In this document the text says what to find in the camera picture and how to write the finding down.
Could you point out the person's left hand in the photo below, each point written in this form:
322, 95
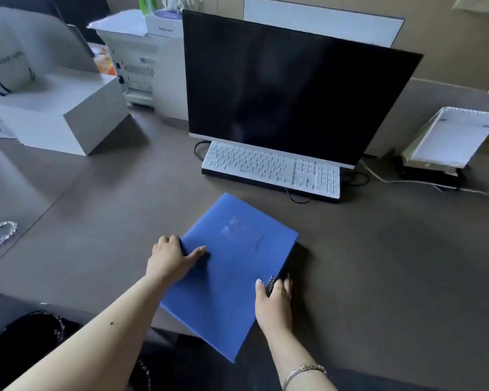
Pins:
169, 260

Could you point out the white paper sheet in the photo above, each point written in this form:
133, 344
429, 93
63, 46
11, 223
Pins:
118, 22

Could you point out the white board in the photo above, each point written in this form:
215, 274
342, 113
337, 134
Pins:
322, 22

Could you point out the person's right hand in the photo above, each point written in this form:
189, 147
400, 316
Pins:
272, 309

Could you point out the black device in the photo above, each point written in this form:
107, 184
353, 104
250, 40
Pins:
428, 175

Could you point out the white keyboard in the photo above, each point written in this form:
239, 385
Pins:
273, 168

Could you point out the white printer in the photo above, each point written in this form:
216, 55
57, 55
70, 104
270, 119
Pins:
146, 73

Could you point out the person's dark clothing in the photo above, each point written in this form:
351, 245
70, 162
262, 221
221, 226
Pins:
32, 342

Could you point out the black computer monitor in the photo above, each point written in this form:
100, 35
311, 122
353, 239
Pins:
293, 89

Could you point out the person's left forearm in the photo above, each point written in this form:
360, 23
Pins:
93, 337

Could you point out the white spiral desk calendar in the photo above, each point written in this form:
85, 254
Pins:
452, 138

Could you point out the person's left thumb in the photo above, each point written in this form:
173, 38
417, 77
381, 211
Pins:
195, 254

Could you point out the white cardboard box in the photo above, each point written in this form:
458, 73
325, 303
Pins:
61, 113

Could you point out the grey desk partition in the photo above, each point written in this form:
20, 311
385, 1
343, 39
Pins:
428, 105

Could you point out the person's right thumb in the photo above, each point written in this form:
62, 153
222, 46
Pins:
260, 289

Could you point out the white paper bag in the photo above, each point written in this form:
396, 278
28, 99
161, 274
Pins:
20, 48

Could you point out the white tissue box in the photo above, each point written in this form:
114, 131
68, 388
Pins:
165, 22

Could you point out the person's right forearm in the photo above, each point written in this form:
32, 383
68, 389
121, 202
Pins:
297, 362

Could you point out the blue folder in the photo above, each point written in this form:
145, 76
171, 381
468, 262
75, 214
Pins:
228, 272

